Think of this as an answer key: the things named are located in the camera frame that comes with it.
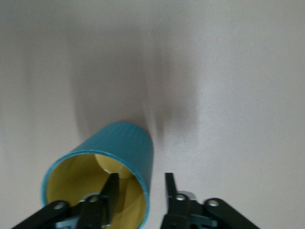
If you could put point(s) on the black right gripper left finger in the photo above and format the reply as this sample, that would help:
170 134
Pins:
112 190

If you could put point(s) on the teal cup yellow inside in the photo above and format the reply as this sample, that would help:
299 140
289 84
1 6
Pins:
119 143

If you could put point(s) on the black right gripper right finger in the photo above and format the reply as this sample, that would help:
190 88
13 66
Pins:
170 188

